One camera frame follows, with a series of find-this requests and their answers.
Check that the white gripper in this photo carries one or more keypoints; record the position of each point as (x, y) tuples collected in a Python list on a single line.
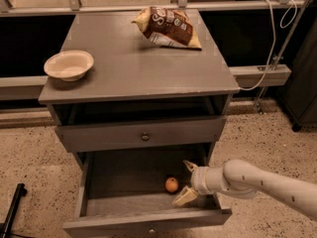
[(198, 179)]

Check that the orange fruit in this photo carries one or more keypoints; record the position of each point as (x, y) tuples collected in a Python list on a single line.
[(171, 185)]

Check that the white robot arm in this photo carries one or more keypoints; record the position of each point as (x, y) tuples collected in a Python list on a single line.
[(240, 179)]

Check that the round metal top drawer knob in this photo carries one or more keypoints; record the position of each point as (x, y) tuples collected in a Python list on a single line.
[(145, 137)]

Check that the open grey middle drawer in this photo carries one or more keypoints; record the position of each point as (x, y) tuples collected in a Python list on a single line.
[(122, 192)]

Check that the grey wooden drawer cabinet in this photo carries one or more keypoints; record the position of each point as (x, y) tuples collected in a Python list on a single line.
[(133, 80)]

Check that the closed grey top drawer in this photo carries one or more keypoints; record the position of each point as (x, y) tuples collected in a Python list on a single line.
[(128, 135)]

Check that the grey metal railing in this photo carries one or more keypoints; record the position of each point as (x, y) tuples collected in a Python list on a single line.
[(132, 5)]

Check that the dark cabinet at right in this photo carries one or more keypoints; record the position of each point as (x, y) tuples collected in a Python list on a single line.
[(299, 95)]

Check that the brown chip bag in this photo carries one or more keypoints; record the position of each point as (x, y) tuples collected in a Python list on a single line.
[(167, 28)]

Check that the white paper bowl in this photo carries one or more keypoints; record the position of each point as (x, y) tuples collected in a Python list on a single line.
[(69, 65)]

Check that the black metal bar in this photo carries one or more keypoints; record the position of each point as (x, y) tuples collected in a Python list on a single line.
[(6, 226)]

